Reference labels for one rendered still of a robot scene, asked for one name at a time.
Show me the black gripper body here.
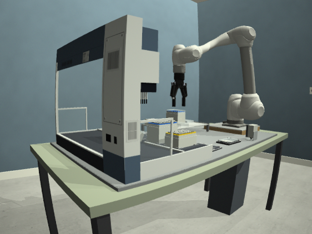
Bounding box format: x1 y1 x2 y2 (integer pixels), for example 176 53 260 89
174 73 184 88

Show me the yellow tip rack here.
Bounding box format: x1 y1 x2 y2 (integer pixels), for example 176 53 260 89
173 129 197 148

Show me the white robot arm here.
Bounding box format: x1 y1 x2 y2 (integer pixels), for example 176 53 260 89
172 26 264 128

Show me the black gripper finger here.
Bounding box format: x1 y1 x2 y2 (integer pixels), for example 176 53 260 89
170 82 180 107
179 83 188 106

